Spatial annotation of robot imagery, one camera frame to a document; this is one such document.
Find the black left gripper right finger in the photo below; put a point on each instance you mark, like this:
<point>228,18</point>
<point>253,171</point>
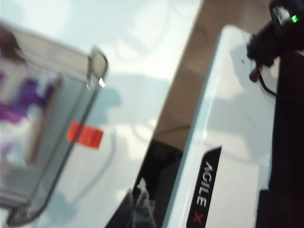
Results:
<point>148,209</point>

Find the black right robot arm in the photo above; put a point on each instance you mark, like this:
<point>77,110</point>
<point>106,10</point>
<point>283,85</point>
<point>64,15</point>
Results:
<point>289,118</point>

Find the purple print napkin pack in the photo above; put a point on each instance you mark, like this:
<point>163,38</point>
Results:
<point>26,99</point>

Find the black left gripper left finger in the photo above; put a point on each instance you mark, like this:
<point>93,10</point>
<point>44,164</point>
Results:
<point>134,211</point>

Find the white AgileX robot base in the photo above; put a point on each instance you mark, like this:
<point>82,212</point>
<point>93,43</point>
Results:
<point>232,118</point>

